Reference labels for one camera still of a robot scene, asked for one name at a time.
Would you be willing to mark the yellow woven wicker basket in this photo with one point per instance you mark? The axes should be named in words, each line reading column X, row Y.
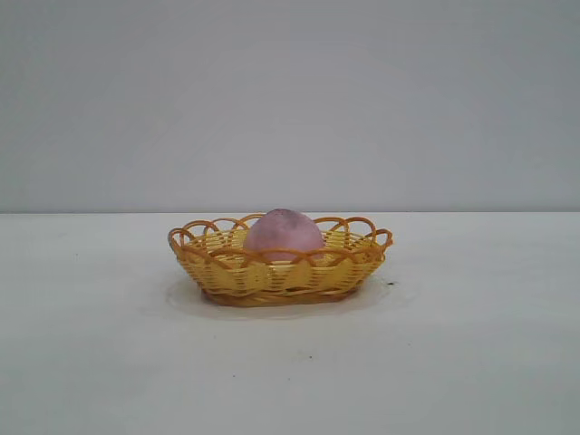
column 281, row 281

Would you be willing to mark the pink peach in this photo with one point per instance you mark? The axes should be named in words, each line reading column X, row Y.
column 283, row 235

